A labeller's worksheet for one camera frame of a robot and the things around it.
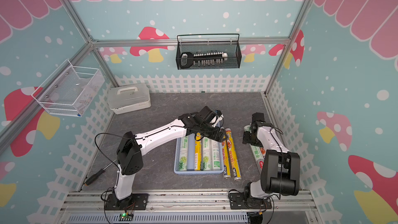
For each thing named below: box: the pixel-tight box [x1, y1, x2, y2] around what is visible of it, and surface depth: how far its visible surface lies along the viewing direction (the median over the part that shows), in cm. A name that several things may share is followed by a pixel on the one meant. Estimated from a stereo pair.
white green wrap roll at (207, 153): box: [202, 136, 212, 171], surface depth 86 cm
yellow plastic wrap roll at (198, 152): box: [194, 132, 203, 171], surface depth 87 cm
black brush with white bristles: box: [180, 51, 229, 69], surface depth 91 cm
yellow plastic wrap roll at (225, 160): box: [221, 140, 232, 179], surface depth 84 cm
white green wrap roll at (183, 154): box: [178, 136, 189, 172], surface depth 86 cm
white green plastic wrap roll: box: [211, 139, 222, 171], surface depth 86 cm
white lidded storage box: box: [107, 82, 152, 115], surface depth 106 cm
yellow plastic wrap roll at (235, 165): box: [224, 127, 242, 181], surface depth 85 cm
